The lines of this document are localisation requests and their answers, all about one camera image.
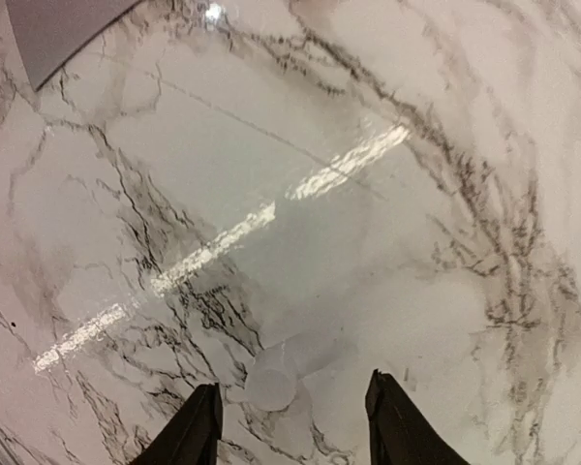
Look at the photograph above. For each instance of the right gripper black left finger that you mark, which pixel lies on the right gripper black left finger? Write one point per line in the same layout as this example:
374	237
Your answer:
192	434

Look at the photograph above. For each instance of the translucent glue stick cap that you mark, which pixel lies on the translucent glue stick cap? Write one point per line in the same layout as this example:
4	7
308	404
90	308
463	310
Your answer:
275	374

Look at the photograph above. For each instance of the grey paper envelope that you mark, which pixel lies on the grey paper envelope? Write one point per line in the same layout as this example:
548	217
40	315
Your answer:
49	32

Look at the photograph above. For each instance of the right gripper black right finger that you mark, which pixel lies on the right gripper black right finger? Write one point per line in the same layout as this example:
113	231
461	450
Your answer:
399	434

